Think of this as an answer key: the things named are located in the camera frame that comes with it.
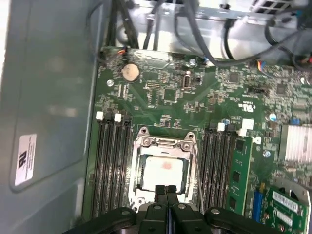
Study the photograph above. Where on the round coin battery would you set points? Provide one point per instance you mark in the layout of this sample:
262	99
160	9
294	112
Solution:
130	72

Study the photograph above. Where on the white label sticker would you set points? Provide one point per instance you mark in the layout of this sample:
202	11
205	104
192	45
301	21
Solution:
25	158

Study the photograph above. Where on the blue board connector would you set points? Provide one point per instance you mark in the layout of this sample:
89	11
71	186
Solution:
258	207

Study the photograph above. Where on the green RAM stick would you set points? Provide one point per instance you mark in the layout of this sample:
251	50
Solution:
240	170

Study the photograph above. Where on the silver metal drive cage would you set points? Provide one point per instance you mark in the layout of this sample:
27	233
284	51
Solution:
219	12

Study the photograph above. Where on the black RAM slot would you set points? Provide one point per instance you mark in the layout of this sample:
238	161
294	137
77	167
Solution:
98	165
107	165
223	165
215	165
207	165
125	165
116	165

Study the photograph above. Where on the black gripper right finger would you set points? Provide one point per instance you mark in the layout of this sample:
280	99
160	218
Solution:
185	219

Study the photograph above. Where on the graphics card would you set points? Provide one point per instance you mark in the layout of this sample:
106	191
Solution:
287	209

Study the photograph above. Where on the silver finned heatsink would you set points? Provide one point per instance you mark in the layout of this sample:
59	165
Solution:
297	146

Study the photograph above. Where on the CPU socket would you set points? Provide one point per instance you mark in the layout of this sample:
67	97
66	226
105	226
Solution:
146	141

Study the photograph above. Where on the silver square CPU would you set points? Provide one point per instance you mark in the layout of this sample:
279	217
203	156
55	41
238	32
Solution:
161	175

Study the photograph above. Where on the green motherboard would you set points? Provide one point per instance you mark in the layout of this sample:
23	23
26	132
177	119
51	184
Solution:
195	97

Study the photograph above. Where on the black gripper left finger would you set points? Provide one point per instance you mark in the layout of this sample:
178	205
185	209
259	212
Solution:
156	219

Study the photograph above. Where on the open black PC case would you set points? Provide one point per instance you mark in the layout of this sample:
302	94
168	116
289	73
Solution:
48	73

